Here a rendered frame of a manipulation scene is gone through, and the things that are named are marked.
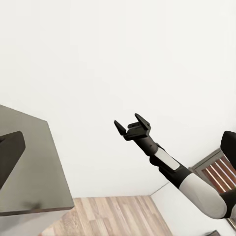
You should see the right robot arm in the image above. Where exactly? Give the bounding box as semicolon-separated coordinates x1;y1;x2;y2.
114;114;236;219

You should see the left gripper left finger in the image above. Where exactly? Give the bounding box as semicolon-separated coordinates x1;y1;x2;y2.
0;131;26;190

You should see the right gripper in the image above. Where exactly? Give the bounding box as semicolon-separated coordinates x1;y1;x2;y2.
114;114;154;151

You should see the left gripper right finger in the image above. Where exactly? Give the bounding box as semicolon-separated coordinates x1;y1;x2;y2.
220;131;236;170

